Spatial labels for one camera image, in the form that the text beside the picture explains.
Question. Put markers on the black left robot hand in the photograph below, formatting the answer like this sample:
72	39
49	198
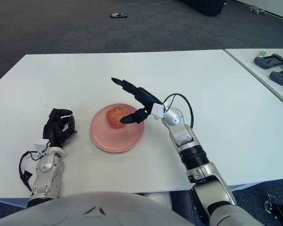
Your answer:
53	131

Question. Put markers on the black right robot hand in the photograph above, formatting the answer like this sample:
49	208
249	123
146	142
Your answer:
145	96

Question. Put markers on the red apple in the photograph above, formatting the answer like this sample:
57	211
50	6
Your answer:
113	116

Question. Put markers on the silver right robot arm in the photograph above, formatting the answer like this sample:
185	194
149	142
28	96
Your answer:
193	155

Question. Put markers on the pink round plate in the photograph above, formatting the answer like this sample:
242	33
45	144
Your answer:
115	139

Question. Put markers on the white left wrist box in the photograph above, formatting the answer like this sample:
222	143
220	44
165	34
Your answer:
41	144

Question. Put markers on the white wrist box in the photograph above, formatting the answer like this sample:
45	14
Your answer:
41	144
158	111

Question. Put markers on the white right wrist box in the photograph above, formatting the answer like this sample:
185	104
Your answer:
158	111

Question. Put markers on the grey robot torso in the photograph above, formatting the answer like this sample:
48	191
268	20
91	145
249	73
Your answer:
85	209

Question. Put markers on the dark flat object on carpet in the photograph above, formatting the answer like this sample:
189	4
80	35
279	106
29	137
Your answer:
118	15

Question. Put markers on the green white packet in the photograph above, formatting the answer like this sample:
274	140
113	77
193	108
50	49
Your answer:
262	53

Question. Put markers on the dark grey handheld controller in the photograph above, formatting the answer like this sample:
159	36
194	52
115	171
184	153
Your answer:
270	61
281	77

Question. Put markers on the small grey quadruped robot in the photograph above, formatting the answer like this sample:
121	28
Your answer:
255	9

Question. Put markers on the black stand with caster wheel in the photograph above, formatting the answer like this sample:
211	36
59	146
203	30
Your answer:
278	209

